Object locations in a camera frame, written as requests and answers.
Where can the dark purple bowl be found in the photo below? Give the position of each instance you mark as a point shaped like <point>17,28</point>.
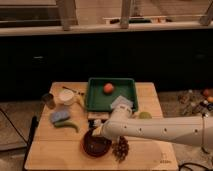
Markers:
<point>95,145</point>

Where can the orange bowl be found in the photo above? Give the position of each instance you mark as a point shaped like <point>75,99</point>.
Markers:
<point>87,154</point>

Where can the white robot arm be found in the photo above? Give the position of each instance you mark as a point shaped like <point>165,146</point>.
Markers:
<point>193,131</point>

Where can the green plastic tray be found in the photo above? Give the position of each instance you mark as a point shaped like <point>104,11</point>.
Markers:
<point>96,100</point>

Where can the orange ball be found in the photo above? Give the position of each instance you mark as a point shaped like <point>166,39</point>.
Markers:
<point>108,88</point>

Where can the grey folded cloth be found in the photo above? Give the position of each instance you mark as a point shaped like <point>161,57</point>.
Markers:
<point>121,100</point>

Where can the thin dark stick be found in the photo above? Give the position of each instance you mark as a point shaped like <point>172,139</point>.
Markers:
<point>75,91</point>

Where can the white round container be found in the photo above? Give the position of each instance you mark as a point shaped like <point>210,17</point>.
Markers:
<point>66,97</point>

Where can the light green cup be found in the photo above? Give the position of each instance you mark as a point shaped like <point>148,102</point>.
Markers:
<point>144,115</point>

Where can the wooden table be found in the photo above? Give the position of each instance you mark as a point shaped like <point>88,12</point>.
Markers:
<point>61,149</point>

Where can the green chili pepper toy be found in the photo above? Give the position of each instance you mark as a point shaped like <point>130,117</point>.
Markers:
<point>66,124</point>

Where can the blue sponge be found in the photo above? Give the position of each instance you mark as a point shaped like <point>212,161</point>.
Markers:
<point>59,116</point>

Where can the spice bottle rack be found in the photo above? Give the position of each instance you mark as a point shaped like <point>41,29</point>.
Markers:
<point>196,102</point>

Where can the white handled brush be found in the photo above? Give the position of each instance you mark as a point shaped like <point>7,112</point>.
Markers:
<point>94,123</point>

